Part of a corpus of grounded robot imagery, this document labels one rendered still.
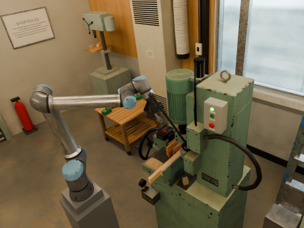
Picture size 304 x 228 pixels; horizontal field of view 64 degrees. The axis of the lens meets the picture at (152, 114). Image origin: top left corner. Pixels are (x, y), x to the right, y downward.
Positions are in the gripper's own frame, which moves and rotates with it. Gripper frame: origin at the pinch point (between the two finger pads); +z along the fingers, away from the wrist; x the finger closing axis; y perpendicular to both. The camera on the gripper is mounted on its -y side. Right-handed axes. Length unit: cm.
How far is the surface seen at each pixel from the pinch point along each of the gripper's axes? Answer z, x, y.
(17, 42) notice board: -159, 11, -233
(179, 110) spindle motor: -7.3, -7.0, 32.5
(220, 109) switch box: -6, -16, 69
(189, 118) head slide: -0.6, -6.7, 37.1
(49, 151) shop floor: -3, -33, -223
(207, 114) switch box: -5, -16, 61
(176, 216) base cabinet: 68, -25, -7
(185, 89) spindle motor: -17.8, -4.1, 42.3
